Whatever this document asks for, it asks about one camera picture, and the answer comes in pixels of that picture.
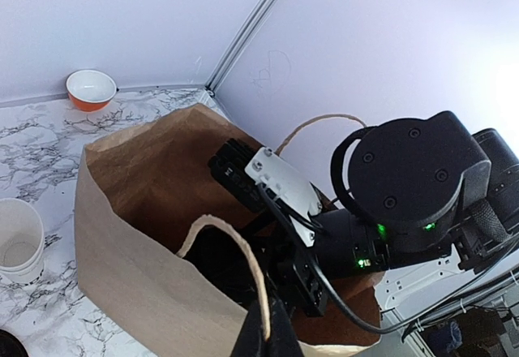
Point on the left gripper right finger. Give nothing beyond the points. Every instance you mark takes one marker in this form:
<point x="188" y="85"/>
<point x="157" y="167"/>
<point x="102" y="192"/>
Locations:
<point x="282" y="341"/>

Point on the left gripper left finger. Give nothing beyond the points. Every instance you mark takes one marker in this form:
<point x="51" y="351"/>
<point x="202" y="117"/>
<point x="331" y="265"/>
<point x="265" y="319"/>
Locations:
<point x="250" y="340"/>

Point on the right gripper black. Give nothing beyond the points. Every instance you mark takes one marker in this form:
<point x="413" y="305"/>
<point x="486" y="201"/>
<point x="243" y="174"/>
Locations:
<point x="412" y="191"/>

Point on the brown paper bag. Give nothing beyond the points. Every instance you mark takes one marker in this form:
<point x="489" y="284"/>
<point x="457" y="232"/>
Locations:
<point x="138" y="192"/>

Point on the black plastic cup lid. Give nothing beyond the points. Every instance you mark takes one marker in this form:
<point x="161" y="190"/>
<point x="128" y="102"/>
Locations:
<point x="219" y="259"/>

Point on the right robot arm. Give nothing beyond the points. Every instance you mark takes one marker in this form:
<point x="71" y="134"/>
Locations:
<point x="502" y="196"/>

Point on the stack of white paper cups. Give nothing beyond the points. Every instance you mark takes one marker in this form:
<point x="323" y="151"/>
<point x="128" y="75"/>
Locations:
<point x="22" y="242"/>

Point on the orange white bowl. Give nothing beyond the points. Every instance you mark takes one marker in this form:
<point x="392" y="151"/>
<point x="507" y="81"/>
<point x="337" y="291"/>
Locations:
<point x="90" y="90"/>

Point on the right aluminium frame post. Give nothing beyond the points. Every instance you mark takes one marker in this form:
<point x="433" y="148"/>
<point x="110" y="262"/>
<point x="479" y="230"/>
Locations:
<point x="252" y="24"/>

